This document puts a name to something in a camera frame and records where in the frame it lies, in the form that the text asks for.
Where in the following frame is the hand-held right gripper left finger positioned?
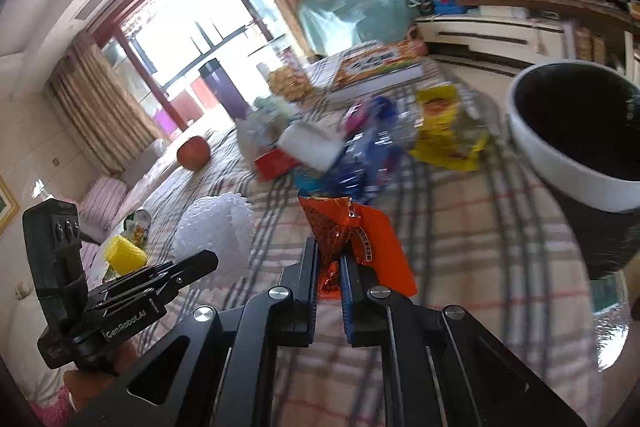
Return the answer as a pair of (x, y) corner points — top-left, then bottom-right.
(65, 237), (321, 427)

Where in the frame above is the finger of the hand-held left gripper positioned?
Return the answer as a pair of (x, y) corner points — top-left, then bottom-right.
(89, 249), (220, 309)

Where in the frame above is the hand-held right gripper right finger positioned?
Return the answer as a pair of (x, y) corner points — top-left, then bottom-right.
(339, 254), (588, 427)

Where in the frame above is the yellow foam fruit net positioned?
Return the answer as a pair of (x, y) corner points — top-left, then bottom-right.
(103, 234), (149, 276)

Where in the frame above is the orange snack wrapper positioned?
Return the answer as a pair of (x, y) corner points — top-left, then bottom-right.
(297, 194), (418, 301)

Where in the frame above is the white foam fruit net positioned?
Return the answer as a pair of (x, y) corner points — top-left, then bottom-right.
(171, 192), (256, 293)

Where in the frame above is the red cardboard box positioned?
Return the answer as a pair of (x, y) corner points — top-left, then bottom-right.
(254, 144), (302, 182)

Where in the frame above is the red and white box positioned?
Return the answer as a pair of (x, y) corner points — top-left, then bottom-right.
(277, 122), (347, 170)

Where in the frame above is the blue snack wrapper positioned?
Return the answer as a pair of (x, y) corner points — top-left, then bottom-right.
(295, 97), (417, 204)

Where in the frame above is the clear plastic bag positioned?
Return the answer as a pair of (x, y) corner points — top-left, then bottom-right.
(236, 98), (297, 158)

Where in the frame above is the yellow snack wrapper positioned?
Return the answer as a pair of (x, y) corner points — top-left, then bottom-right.
(407, 85), (490, 172)

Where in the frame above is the white trash bin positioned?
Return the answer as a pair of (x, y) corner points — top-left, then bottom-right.
(505, 60), (640, 214)

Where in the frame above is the person's left hand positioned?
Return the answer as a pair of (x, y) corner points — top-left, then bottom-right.
(64, 343), (139, 411)

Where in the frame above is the small colourful container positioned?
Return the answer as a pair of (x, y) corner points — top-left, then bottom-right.
(122, 208), (151, 243)

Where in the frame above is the framed picture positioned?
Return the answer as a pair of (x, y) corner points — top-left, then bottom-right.
(0, 174), (21, 239)

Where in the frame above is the striped sofa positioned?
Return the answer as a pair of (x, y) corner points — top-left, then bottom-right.
(77, 137), (212, 244)

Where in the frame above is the orange fruit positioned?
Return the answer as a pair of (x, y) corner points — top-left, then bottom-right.
(176, 136), (211, 170)

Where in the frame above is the plaid tablecloth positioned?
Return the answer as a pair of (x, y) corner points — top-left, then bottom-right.
(100, 57), (627, 427)

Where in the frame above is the clear snack jar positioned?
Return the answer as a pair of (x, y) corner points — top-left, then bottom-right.
(267, 52), (312, 102)

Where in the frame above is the purple bottle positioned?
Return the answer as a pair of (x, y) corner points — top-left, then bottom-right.
(198, 57), (249, 120)

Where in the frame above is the orange cover picture book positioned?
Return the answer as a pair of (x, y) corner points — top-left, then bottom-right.
(305, 38), (429, 100)

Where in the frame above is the red framed glass door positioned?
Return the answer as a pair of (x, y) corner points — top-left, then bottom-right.
(90, 0), (302, 134)

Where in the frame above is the teal dust cover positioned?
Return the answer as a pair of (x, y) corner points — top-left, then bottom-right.
(297, 0), (417, 58)

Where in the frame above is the black and white bucket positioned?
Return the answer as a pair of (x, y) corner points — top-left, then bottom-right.
(512, 64), (640, 281)

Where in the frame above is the white television cabinet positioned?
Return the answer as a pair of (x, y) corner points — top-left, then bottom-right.
(415, 0), (640, 78)

